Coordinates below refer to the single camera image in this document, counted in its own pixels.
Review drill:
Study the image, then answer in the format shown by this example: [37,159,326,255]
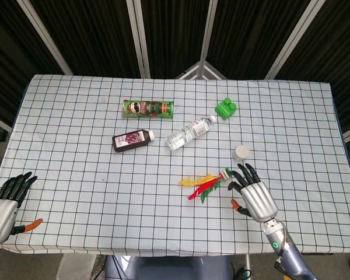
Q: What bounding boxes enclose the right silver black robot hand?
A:
[227,163,279,224]

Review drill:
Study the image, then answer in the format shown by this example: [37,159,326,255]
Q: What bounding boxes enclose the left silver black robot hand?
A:
[0,171,44,244]

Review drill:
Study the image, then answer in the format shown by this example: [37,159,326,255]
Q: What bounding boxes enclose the colourful feather shuttlecock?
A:
[178,167,232,202]

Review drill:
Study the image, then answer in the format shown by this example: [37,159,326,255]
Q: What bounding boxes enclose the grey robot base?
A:
[104,254,233,280]

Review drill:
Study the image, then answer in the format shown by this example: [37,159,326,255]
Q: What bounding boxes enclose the small white round container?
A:
[232,145,251,162]

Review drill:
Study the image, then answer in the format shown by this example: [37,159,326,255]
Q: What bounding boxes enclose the blue grid tablecloth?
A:
[0,74,350,257]

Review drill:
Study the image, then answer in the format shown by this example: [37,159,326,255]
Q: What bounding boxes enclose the clear plastic water bottle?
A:
[165,114,217,151]

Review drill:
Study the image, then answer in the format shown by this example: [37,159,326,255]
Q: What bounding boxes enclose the green toy block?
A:
[214,97,238,120]

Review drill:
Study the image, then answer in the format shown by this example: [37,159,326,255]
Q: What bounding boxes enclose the purple grape juice bottle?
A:
[111,129,156,153]

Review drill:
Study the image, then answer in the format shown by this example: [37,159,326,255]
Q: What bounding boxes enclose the green Pringles can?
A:
[121,99,175,120]

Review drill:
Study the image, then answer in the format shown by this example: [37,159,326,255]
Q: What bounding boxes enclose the black folding screen panel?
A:
[0,0,350,152]

